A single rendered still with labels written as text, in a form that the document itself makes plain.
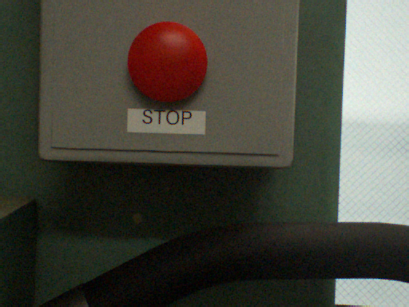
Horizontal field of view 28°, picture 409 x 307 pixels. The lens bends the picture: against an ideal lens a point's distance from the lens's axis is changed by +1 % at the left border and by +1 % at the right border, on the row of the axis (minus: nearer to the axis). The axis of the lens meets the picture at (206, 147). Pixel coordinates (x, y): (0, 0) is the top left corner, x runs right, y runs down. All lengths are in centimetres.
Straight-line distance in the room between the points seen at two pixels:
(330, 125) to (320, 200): 3
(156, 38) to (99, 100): 3
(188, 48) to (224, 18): 2
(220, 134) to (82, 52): 6
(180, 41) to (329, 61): 10
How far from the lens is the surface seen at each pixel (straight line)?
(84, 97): 32
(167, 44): 31
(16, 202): 37
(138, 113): 32
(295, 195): 39
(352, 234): 35
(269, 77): 32
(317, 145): 38
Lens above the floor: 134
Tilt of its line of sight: 3 degrees down
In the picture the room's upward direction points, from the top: 2 degrees clockwise
